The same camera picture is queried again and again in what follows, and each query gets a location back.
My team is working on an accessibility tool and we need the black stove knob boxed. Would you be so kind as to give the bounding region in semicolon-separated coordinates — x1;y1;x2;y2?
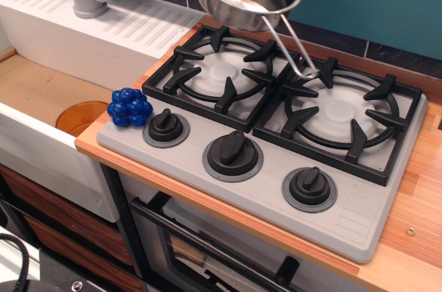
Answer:
202;130;264;183
142;108;190;148
282;166;338;213

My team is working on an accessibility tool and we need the orange plastic cup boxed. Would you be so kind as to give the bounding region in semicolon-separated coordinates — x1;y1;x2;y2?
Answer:
55;101;108;137

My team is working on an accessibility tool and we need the black burner grate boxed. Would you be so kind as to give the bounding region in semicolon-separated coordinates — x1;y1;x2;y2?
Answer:
253;57;426;186
142;26;293;133

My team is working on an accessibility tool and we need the black right burner grate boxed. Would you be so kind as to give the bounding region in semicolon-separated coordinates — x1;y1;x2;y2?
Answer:
253;57;426;186

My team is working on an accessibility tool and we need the black oven door handle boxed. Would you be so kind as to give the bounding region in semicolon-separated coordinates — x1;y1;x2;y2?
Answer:
130;192;299;291

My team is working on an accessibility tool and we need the toy oven door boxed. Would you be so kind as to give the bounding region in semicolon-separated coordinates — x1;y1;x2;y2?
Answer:
129;195;332;292

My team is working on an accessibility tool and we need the black right stove knob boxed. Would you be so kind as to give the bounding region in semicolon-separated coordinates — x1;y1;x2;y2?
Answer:
282;166;338;213

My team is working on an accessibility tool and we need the black left stove knob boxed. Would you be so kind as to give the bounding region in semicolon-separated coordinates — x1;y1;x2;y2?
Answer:
142;108;190;148

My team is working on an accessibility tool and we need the black middle stove knob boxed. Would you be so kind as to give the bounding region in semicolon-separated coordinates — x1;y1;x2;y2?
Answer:
202;130;264;183

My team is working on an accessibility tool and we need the black braided cable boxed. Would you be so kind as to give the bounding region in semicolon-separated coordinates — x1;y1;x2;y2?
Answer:
0;233;31;292

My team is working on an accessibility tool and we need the white toy sink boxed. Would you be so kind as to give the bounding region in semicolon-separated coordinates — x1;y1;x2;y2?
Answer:
1;0;202;222

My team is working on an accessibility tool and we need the black left burner grate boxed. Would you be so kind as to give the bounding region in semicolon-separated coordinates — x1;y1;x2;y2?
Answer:
142;26;293;133

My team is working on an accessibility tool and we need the grey toy stove top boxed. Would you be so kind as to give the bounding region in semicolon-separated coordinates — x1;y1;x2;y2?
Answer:
95;25;430;265

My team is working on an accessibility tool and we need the blue toy blueberry cluster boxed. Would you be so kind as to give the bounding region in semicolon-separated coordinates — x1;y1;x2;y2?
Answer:
106;88;153;127

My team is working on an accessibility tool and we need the wooden drawer front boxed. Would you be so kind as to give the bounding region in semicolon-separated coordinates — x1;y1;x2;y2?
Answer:
1;166;146;291

